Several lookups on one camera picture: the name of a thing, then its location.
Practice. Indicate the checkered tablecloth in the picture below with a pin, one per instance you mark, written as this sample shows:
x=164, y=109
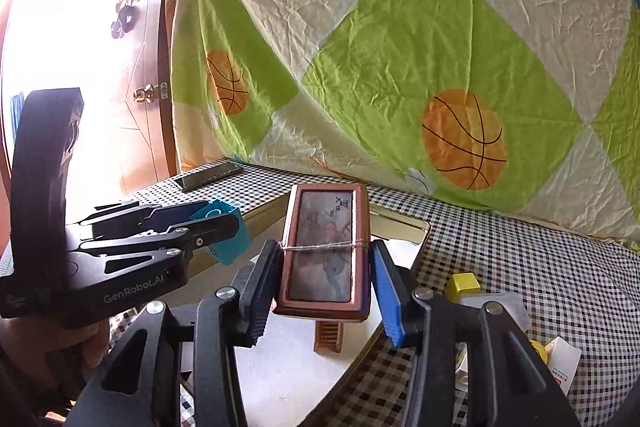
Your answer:
x=550, y=257

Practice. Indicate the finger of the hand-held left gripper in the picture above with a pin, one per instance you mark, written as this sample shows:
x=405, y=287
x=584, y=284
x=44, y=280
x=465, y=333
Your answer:
x=150, y=217
x=200, y=241

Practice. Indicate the clear plastic box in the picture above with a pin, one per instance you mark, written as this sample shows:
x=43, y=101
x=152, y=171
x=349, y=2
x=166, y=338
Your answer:
x=510, y=307

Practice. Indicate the rose gold framed case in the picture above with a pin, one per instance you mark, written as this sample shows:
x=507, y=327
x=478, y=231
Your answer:
x=320, y=252

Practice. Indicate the yellow smiley face block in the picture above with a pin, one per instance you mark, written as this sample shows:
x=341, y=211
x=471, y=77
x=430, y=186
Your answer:
x=539, y=351

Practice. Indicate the door hanging ornament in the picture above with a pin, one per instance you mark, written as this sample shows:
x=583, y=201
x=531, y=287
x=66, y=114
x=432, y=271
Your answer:
x=126, y=7

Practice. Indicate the green basketball printed sheet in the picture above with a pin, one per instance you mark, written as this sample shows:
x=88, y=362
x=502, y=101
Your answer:
x=400, y=57

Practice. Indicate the teal bear toy block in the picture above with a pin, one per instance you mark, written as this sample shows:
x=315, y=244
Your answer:
x=235, y=242

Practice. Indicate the small white red-label box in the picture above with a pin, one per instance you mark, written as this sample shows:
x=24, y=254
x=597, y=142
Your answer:
x=565, y=362

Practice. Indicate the gold metal tin box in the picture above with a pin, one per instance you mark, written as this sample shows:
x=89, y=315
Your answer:
x=280, y=372

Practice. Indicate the yellow toy block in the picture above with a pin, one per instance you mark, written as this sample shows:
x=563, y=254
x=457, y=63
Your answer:
x=462, y=287

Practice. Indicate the white cube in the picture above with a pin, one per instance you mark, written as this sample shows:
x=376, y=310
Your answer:
x=461, y=367

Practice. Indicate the brown wooden comb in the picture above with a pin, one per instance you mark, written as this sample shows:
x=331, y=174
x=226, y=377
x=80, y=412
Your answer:
x=329, y=337

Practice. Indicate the dark smartphone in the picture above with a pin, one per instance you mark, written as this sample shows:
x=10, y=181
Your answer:
x=207, y=176

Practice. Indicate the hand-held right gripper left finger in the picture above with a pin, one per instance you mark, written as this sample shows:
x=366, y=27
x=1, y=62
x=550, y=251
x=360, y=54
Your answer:
x=262, y=297

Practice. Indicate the person's left hand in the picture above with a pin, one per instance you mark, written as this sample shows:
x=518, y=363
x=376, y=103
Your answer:
x=85, y=347

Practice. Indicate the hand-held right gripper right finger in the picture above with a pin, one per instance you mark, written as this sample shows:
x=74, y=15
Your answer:
x=387, y=297

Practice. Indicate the wooden door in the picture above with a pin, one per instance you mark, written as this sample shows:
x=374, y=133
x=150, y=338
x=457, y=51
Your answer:
x=100, y=57

